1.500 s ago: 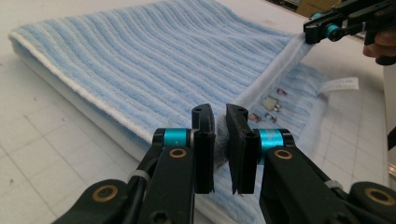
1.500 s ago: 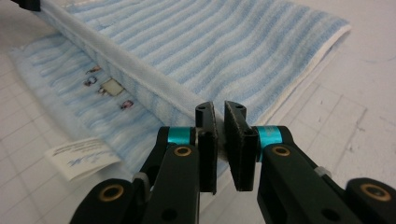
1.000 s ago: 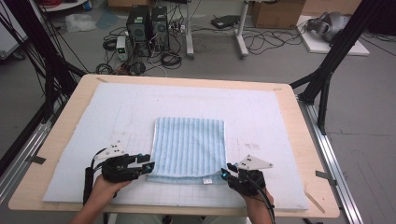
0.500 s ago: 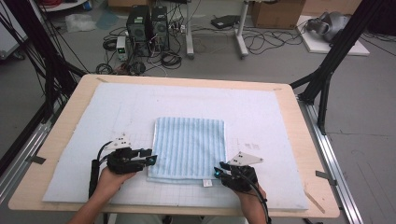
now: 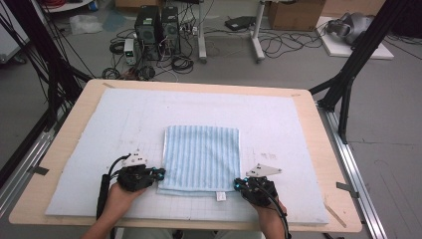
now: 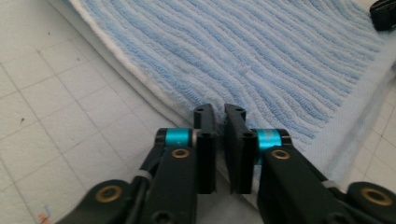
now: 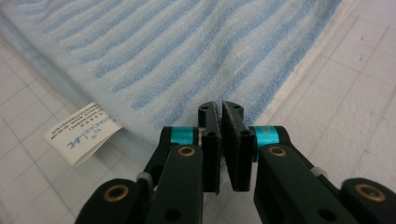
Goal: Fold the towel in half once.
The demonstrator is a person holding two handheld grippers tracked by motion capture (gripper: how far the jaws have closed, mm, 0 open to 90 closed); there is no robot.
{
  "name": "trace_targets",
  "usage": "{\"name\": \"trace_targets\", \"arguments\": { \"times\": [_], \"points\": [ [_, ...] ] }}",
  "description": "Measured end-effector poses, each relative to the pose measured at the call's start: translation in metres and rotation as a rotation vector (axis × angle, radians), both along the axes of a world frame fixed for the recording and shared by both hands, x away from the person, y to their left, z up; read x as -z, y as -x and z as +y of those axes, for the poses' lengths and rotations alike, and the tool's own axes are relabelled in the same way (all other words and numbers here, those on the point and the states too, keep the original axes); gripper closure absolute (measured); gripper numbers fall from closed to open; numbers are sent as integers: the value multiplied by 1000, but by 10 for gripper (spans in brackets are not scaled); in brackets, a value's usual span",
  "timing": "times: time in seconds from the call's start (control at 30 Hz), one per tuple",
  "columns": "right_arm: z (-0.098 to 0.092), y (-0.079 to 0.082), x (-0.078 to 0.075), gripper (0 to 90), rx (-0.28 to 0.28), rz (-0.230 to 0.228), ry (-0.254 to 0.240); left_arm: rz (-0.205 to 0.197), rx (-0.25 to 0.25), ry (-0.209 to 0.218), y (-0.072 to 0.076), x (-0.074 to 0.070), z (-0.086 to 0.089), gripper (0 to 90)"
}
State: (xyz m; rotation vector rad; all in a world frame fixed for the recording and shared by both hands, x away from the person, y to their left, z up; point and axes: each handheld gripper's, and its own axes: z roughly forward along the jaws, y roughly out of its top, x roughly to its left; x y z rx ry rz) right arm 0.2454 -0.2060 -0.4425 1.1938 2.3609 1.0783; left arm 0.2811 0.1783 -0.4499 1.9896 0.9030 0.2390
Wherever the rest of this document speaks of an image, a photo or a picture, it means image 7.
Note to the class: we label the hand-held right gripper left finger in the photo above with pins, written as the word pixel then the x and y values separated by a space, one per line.
pixel 210 146

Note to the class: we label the white foam mat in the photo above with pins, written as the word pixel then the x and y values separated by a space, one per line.
pixel 342 109

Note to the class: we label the light blue striped towel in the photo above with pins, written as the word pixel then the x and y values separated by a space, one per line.
pixel 155 46

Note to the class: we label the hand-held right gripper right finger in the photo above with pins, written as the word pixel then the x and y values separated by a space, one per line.
pixel 238 149

